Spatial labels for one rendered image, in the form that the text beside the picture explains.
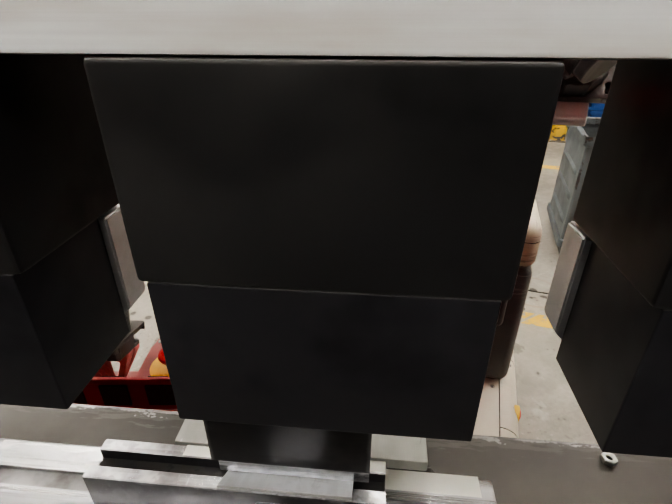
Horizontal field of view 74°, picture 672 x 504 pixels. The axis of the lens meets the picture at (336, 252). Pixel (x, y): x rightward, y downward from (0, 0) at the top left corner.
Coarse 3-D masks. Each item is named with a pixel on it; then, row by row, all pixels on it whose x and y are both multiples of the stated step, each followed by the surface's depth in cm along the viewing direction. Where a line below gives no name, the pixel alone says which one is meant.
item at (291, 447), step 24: (216, 432) 27; (240, 432) 26; (264, 432) 26; (288, 432) 26; (312, 432) 26; (336, 432) 26; (216, 456) 28; (240, 456) 28; (264, 456) 27; (288, 456) 27; (312, 456) 27; (336, 456) 27; (360, 456) 26; (360, 480) 29
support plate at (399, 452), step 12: (192, 420) 33; (180, 432) 32; (192, 432) 32; (204, 432) 32; (180, 444) 32; (192, 444) 32; (204, 444) 32; (372, 444) 31; (384, 444) 31; (396, 444) 31; (408, 444) 31; (420, 444) 31; (372, 456) 31; (384, 456) 31; (396, 456) 31; (408, 456) 31; (420, 456) 31; (396, 468) 31; (408, 468) 31; (420, 468) 31
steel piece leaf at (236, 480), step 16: (224, 480) 28; (240, 480) 29; (256, 480) 29; (272, 480) 29; (288, 480) 29; (304, 480) 29; (320, 480) 29; (336, 480) 29; (320, 496) 27; (336, 496) 27
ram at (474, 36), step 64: (0, 0) 13; (64, 0) 13; (128, 0) 13; (192, 0) 13; (256, 0) 13; (320, 0) 13; (384, 0) 12; (448, 0) 12; (512, 0) 12; (576, 0) 12; (640, 0) 12
